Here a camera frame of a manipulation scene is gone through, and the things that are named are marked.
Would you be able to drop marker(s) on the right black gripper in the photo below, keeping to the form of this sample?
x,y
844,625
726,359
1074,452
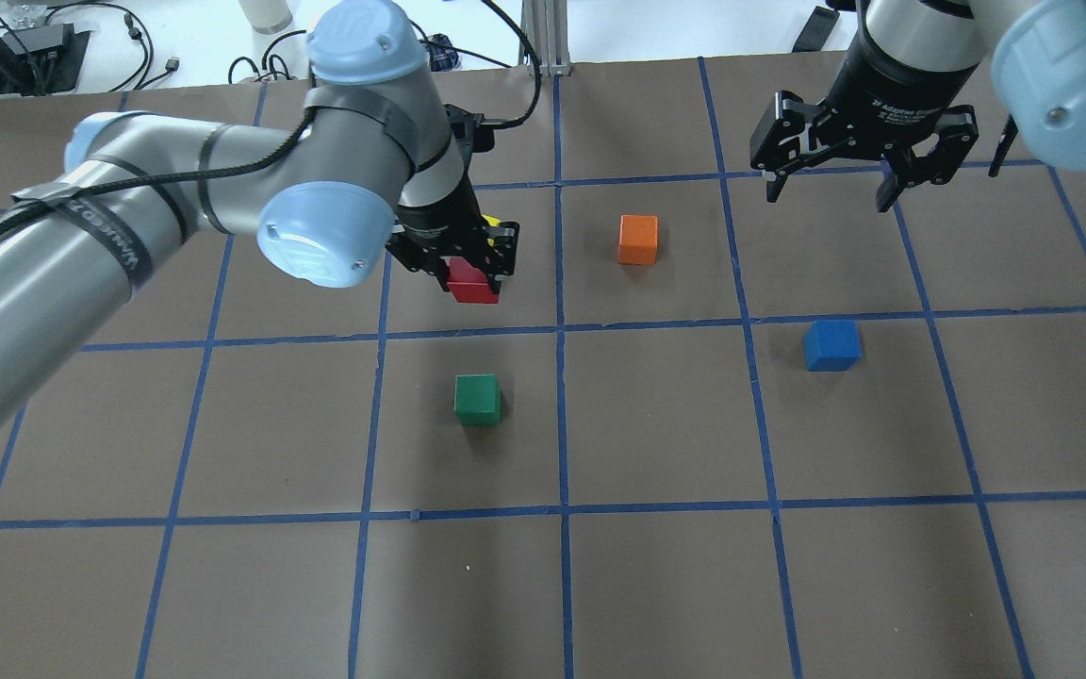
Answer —
x,y
894,87

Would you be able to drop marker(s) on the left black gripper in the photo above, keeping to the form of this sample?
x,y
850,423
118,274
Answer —
x,y
434,223

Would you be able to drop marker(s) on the red block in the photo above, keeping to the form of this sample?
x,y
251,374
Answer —
x,y
467,285

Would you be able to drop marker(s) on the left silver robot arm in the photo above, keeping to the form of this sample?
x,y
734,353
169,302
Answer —
x,y
376,165

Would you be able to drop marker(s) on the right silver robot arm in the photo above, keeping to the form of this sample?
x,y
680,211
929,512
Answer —
x,y
1035,50

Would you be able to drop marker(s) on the green block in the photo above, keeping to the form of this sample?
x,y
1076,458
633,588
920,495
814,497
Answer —
x,y
477,400

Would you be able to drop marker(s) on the orange block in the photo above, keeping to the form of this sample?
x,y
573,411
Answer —
x,y
638,239

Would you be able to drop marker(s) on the blue block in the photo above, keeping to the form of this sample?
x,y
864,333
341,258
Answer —
x,y
831,346

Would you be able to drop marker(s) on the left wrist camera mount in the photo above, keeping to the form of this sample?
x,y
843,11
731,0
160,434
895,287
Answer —
x,y
473,133

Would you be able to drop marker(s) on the aluminium frame post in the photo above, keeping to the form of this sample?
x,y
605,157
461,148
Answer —
x,y
545,24

